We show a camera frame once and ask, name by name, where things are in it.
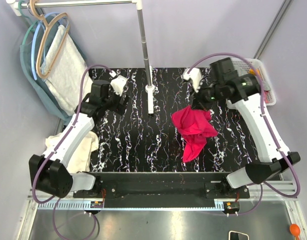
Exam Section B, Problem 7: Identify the pink red t shirt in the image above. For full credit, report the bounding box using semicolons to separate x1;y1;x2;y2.
171;106;218;163

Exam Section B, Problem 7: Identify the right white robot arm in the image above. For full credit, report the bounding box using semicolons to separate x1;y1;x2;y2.
183;53;301;193

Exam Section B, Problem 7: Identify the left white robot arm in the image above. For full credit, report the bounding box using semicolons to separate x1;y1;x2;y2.
28;75;130;198

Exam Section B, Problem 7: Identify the white plastic laundry basket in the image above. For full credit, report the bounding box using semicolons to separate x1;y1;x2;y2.
231;57;277;106

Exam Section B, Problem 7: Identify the white towel on hanger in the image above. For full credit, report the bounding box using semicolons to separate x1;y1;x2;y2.
40;25;87;116

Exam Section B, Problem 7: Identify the orange garment in basket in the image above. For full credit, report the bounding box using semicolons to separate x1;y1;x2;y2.
249;69;260;76

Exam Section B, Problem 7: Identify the salmon pink t shirt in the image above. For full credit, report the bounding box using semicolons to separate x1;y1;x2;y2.
264;91;273;104

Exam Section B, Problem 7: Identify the grey t shirt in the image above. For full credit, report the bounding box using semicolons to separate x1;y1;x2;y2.
262;80;271;92

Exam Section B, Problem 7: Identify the cream folded t shirt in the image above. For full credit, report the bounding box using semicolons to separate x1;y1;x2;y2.
44;131;100;175

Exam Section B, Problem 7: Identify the tan wooden hanger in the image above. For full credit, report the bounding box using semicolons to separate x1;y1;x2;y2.
29;0;70;80

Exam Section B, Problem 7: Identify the teal garment on hanger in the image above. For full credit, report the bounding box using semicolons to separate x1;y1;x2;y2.
20;29;72;123

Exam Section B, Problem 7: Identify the blue plastic hanger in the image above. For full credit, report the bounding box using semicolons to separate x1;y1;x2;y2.
31;12;70;80

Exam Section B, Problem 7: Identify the green plastic hanger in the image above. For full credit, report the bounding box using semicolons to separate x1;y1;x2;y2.
17;0;39;44

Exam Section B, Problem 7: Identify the smartphone with white edge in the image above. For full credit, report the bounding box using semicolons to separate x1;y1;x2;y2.
228;230;250;240

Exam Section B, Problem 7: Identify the metal clothes rack stand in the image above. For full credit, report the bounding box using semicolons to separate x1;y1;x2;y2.
6;0;155;117

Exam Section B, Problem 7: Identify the orange ball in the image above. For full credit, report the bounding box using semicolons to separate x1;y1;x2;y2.
289;223;301;240

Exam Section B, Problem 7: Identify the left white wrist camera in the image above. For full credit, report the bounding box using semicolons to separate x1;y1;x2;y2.
110;74;127;97

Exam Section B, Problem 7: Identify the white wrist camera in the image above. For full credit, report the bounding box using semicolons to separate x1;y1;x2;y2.
110;74;127;97
182;67;203;93

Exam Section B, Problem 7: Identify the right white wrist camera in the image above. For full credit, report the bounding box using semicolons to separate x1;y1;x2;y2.
182;67;203;93

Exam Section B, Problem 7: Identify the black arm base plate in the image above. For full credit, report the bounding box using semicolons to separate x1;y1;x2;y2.
73;172;250;210

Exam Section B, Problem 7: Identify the aluminium frame rail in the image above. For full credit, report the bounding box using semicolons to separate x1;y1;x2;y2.
16;176;307;240

